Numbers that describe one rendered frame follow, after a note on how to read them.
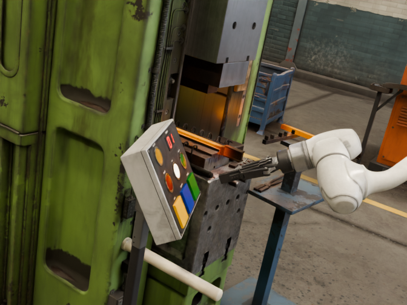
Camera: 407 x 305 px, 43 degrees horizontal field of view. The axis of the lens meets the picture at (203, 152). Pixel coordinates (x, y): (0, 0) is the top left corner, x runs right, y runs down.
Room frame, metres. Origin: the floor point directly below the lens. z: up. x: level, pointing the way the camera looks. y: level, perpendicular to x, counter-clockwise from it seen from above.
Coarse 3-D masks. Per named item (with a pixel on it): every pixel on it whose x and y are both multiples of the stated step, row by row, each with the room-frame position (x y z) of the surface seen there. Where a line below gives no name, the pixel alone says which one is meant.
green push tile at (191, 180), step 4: (192, 172) 1.58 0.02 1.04; (188, 176) 1.55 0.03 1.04; (192, 176) 1.57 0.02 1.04; (188, 180) 1.51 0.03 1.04; (192, 180) 1.55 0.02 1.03; (188, 184) 1.51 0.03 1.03; (192, 184) 1.53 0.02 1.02; (196, 184) 1.58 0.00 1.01; (192, 188) 1.52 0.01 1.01; (196, 188) 1.56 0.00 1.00; (192, 192) 1.51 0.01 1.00; (196, 192) 1.54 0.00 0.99; (196, 196) 1.53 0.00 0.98
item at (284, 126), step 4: (284, 124) 2.58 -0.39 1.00; (284, 128) 2.56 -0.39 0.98; (288, 128) 2.54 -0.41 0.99; (292, 128) 2.53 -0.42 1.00; (296, 128) 2.55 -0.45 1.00; (296, 132) 2.51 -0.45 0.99; (300, 132) 2.50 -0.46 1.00; (304, 132) 2.51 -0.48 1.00; (304, 136) 2.48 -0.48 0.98; (308, 136) 2.47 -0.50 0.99; (312, 136) 2.46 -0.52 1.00; (360, 152) 2.32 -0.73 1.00; (360, 156) 2.31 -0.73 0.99
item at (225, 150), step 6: (180, 132) 2.10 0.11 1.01; (186, 132) 2.11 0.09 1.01; (198, 138) 2.06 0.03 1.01; (204, 138) 2.07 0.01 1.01; (210, 144) 2.02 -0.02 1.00; (216, 144) 2.02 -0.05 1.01; (222, 150) 1.98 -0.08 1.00; (228, 150) 1.99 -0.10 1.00; (234, 150) 1.96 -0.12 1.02; (240, 150) 1.97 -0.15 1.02; (228, 156) 1.98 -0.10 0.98; (234, 156) 1.97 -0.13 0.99; (240, 156) 1.96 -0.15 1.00
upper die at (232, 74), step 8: (184, 64) 1.99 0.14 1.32; (192, 64) 1.97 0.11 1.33; (200, 64) 1.95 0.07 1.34; (208, 64) 1.93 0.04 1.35; (216, 64) 1.92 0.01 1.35; (224, 64) 1.91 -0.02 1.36; (232, 64) 1.96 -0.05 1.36; (240, 64) 2.01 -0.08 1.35; (248, 64) 2.07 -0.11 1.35; (184, 72) 1.99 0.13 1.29; (192, 72) 1.97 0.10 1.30; (200, 72) 1.95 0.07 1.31; (208, 72) 1.93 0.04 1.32; (216, 72) 1.91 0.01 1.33; (224, 72) 1.92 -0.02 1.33; (232, 72) 1.97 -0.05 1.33; (240, 72) 2.03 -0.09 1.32; (200, 80) 1.94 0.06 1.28; (208, 80) 1.93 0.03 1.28; (216, 80) 1.91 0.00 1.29; (224, 80) 1.93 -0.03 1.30; (232, 80) 1.98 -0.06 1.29; (240, 80) 2.04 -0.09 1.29
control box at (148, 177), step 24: (168, 120) 1.61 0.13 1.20; (144, 144) 1.36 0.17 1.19; (168, 144) 1.48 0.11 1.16; (144, 168) 1.29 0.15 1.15; (168, 168) 1.40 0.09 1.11; (144, 192) 1.29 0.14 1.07; (168, 192) 1.32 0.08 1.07; (144, 216) 1.29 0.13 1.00; (168, 216) 1.28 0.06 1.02; (168, 240) 1.28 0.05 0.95
